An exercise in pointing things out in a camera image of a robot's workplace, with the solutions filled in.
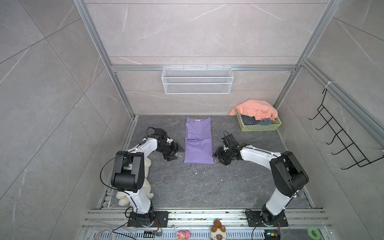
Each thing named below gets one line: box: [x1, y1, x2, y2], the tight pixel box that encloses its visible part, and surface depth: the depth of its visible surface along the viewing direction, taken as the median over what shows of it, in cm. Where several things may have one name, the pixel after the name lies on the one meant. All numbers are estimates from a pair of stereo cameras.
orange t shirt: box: [228, 99, 279, 121], surface depth 112 cm
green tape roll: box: [307, 227, 321, 240], surface depth 71 cm
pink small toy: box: [176, 230, 191, 240], surface depth 69 cm
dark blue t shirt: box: [241, 115, 272, 125], surface depth 115 cm
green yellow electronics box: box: [264, 229, 281, 240], surface depth 72 cm
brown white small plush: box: [210, 219, 227, 240], surface depth 70 cm
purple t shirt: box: [184, 117, 214, 165], surface depth 103 cm
